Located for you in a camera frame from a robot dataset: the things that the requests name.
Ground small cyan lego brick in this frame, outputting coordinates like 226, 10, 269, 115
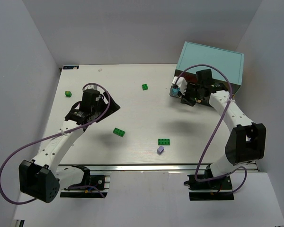
171, 87, 179, 96

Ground green long lego brick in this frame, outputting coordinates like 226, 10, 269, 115
158, 139, 170, 146

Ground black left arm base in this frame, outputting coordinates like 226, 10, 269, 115
60, 173, 110, 199

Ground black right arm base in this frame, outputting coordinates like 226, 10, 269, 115
184, 175, 234, 201

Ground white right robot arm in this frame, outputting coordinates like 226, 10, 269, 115
173, 69, 266, 183

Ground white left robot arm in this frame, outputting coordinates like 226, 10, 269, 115
18, 89, 120, 203

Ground green yellow lego cube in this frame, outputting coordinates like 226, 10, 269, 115
64, 91, 72, 97

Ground green flat lego plate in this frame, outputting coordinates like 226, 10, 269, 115
113, 128, 125, 137

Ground teal drawer organizer box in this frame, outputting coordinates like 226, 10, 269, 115
173, 42, 244, 94

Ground dark corner label sticker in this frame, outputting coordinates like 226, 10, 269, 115
62, 65, 79, 70

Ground small green lego brick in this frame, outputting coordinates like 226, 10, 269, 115
142, 84, 148, 90

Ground lilac lego piece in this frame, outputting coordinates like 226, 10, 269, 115
157, 146, 164, 155

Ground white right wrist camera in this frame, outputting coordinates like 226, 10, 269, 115
170, 77, 187, 97

